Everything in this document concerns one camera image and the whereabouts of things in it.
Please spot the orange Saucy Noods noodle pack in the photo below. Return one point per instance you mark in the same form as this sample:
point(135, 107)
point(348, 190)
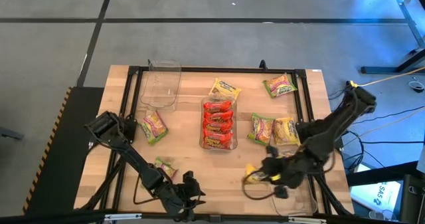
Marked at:
point(217, 106)
point(217, 126)
point(218, 116)
point(217, 140)

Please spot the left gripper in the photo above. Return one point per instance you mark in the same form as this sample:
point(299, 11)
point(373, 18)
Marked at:
point(182, 197)

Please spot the green lime chili noodle pack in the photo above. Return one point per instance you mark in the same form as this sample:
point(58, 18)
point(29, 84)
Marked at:
point(166, 167)
point(261, 129)
point(153, 127)
point(279, 85)

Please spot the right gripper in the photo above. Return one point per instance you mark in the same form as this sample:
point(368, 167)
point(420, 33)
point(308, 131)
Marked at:
point(285, 172)

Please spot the white printed box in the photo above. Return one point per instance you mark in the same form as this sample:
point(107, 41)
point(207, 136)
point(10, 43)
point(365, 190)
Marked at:
point(378, 194)

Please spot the black mat with hazard stripes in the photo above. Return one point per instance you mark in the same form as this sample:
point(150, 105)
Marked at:
point(59, 151)

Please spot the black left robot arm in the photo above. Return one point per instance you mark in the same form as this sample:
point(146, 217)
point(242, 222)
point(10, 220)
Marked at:
point(139, 164)

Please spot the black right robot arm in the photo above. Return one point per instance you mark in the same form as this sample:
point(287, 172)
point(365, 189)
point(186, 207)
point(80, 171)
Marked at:
point(332, 131)

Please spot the black desk frame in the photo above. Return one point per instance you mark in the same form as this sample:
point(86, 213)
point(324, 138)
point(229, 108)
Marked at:
point(382, 69)

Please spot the black aluminium table frame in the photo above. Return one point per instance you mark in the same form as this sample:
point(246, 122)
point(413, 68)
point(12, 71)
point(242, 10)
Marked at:
point(216, 69)

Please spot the yellow gripper tag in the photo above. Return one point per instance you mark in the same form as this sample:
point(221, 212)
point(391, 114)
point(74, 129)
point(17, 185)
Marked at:
point(275, 177)

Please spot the black metal beam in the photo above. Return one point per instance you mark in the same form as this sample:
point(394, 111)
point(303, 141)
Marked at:
point(382, 174)

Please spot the black case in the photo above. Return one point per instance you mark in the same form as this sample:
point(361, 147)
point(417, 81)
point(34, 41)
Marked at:
point(413, 200)

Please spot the grey stand foot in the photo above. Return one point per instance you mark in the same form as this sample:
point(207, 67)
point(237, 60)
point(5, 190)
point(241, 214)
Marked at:
point(10, 133)

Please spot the silver aluminium bracket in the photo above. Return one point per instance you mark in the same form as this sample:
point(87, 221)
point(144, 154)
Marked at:
point(307, 220)
point(123, 216)

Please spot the clear plastic bin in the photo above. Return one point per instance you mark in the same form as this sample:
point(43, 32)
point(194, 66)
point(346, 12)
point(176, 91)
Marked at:
point(299, 204)
point(235, 131)
point(159, 94)

